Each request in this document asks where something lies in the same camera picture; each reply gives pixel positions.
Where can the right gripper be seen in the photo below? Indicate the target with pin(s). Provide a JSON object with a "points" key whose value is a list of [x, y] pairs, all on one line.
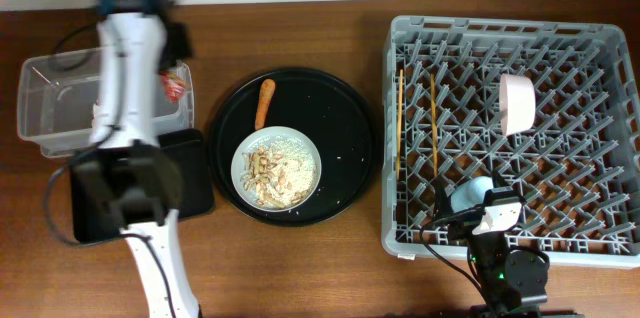
{"points": [[463, 222]]}

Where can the white napkin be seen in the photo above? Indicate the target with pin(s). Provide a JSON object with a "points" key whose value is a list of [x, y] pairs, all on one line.
{"points": [[96, 110]]}

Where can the light blue cup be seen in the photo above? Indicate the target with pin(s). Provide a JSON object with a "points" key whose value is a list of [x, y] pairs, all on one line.
{"points": [[471, 193]]}

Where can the wooden chopstick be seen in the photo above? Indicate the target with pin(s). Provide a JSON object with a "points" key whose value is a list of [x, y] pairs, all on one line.
{"points": [[399, 123], [434, 133]]}

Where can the red snack wrapper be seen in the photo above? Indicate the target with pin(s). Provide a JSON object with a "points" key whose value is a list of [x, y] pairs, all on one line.
{"points": [[174, 86]]}

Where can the clear plastic bin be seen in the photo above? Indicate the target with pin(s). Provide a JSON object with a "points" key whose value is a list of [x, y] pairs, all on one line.
{"points": [[55, 109]]}

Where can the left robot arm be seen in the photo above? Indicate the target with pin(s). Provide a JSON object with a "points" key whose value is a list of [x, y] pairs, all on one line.
{"points": [[124, 171]]}

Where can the black rectangular tray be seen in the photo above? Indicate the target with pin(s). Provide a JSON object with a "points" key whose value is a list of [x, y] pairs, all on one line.
{"points": [[186, 149]]}

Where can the pink bowl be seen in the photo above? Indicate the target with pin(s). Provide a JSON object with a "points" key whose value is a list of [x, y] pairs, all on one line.
{"points": [[517, 104]]}

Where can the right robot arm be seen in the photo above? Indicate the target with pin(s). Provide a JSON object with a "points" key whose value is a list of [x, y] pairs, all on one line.
{"points": [[510, 279]]}

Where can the white plate with food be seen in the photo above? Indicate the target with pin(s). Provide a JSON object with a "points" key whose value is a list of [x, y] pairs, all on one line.
{"points": [[276, 169]]}

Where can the grey dishwasher rack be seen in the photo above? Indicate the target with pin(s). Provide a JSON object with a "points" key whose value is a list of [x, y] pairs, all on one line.
{"points": [[578, 165]]}

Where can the round black tray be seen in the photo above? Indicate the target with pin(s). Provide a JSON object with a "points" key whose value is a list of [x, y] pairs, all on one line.
{"points": [[329, 111]]}

